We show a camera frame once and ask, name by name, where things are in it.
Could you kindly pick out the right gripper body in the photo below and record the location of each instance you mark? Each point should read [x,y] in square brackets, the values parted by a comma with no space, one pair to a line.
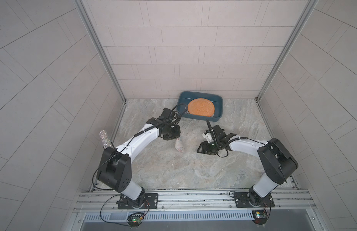
[211,147]

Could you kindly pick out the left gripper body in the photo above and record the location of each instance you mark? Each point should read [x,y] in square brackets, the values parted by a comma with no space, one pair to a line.
[171,132]

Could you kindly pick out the pale butterfly coaster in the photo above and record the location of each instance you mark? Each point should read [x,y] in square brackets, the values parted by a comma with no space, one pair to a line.
[179,145]

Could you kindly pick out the teal storage box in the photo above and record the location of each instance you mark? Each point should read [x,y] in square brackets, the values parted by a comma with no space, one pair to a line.
[187,96]

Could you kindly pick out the orange round coaster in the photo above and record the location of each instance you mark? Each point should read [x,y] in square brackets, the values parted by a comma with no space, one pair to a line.
[201,107]

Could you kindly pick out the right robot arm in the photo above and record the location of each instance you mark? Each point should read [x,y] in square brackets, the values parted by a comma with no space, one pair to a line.
[278,163]

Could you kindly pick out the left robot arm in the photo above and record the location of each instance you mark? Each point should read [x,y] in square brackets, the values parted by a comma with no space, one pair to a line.
[115,168]

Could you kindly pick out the glitter microphone on stand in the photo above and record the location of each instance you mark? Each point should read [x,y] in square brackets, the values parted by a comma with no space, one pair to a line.
[104,137]

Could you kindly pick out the right controller board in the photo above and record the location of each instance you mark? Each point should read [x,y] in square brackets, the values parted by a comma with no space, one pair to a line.
[260,217]

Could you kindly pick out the controller board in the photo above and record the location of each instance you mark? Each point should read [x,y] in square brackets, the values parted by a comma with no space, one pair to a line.
[260,217]
[135,220]

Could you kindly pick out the left controller board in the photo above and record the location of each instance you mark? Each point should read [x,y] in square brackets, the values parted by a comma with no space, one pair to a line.
[135,220]

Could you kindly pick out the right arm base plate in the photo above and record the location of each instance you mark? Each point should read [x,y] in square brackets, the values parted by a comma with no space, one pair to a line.
[242,200]

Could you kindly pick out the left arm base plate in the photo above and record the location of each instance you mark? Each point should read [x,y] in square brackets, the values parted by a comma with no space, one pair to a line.
[144,201]

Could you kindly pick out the aluminium mounting rail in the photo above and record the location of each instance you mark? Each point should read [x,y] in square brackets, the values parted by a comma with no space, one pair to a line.
[193,200]

